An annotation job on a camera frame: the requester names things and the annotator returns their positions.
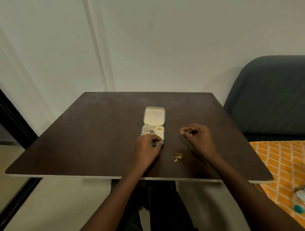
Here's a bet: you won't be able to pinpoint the person's left hand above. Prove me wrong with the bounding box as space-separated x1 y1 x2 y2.
132 134 164 171

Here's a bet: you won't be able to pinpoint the person's right hand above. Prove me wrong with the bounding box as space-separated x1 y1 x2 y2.
179 123 219 160

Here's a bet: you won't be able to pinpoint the teal jewellery box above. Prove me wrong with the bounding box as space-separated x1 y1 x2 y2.
140 106 166 146

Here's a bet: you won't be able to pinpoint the person's right forearm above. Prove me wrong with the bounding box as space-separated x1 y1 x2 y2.
207 152 305 231

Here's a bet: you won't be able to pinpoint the person's left forearm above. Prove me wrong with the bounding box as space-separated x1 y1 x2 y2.
81 164 149 231

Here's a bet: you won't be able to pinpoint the person's dark trousers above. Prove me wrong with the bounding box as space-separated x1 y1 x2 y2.
112 180 199 231

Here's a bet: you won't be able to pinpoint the dark grey sofa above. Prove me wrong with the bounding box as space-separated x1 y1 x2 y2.
224 55 305 142

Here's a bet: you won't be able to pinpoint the orange patterned cloth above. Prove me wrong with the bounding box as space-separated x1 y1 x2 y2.
249 141 305 227

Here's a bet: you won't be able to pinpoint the clear bottle with teal cap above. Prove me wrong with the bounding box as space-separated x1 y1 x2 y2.
292 187 305 215

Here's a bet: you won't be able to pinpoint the black door frame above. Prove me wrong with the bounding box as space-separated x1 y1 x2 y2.
0 89 43 224

